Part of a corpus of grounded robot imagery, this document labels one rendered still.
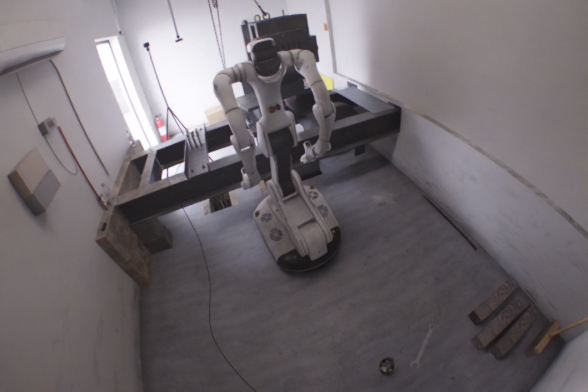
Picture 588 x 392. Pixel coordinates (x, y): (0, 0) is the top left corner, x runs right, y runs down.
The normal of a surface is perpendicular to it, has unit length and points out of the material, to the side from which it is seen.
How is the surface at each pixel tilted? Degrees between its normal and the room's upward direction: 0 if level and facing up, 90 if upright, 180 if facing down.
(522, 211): 90
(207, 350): 0
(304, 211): 23
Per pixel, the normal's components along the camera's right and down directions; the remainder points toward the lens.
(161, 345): -0.16, -0.79
